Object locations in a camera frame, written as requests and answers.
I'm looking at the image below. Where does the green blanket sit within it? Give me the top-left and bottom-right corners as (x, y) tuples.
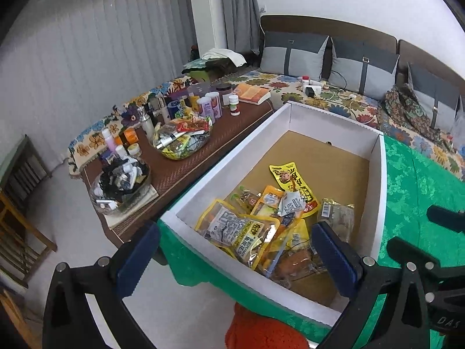
(156, 134), (465, 349)

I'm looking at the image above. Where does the white cable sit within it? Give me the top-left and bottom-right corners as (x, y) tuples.
(320, 91), (378, 124)

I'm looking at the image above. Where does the white snack packet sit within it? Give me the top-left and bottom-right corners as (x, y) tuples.
(278, 190), (305, 220)

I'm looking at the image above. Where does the orange-yellow snack packet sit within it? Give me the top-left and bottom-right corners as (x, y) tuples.
(251, 185), (287, 222)

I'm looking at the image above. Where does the clear grey snack packet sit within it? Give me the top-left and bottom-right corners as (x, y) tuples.
(319, 198), (355, 242)

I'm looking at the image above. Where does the brown patterned cloth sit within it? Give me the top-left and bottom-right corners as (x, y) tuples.
(378, 83), (455, 149)

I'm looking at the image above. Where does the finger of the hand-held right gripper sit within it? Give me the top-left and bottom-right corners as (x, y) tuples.
(427, 205), (465, 234)
(386, 237), (442, 273)

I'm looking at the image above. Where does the grey curtain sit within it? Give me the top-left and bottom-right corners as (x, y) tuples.
(218, 0), (262, 53)

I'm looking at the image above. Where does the small yellow snack packet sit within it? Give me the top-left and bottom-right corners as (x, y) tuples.
(278, 218), (314, 253)

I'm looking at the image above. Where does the grey two-tone pillow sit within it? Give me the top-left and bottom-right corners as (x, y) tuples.
(329, 36), (400, 99)
(407, 62), (462, 128)
(260, 31), (329, 79)

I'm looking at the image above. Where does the clear plastic container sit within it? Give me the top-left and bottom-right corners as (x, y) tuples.
(187, 83), (212, 102)

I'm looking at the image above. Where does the orange jar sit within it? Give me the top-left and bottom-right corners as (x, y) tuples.
(120, 129), (140, 146)

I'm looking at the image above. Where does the dark jar brown lid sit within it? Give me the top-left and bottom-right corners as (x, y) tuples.
(216, 83), (234, 108)

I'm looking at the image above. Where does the black cable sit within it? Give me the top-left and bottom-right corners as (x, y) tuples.
(321, 69), (349, 91)

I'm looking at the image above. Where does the glass bowl of small items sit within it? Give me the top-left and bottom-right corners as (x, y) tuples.
(89, 160), (151, 213)

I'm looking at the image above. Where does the white spray bottle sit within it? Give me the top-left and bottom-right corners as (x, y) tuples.
(138, 107), (157, 140)

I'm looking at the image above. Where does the pink bottle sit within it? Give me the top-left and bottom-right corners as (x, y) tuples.
(102, 129), (117, 155)

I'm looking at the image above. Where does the yellow snack packet red end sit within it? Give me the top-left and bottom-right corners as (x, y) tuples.
(269, 162), (320, 216)

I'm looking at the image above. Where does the brown woven low table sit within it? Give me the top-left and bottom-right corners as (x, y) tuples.
(80, 98), (277, 244)

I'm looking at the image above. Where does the white purple-label bottle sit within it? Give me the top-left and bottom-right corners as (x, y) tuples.
(204, 92), (221, 119)
(198, 98), (215, 121)

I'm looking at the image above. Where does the wooden chair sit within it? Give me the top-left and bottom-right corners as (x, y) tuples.
(0, 134), (57, 288)

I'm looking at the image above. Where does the large yellow clear snack packet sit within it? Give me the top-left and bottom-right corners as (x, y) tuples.
(195, 198), (281, 270)

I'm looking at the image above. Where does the teal patterned cloth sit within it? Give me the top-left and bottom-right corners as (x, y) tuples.
(182, 60), (211, 81)

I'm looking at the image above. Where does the orange knit clothing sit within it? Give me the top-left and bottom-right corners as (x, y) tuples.
(224, 302), (309, 349)

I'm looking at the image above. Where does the orange book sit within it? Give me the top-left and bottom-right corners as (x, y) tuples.
(232, 83), (271, 106)

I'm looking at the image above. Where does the glass bowl of sachets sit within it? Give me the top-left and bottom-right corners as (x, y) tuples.
(152, 116), (213, 161)

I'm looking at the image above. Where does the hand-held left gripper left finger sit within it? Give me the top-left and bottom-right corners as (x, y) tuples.
(42, 220), (162, 349)

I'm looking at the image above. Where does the beige woven placemat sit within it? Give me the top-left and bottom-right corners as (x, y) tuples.
(105, 185), (160, 229)

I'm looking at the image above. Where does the orange snack packet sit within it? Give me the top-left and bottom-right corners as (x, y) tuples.
(271, 247), (329, 282)

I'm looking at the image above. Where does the clear plastic bag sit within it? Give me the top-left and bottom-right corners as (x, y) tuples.
(450, 111), (465, 142)

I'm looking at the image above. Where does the brown bed headboard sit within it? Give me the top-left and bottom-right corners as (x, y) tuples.
(260, 15), (465, 84)

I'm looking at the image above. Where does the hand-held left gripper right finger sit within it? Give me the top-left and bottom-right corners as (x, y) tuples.
(310, 222), (432, 349)

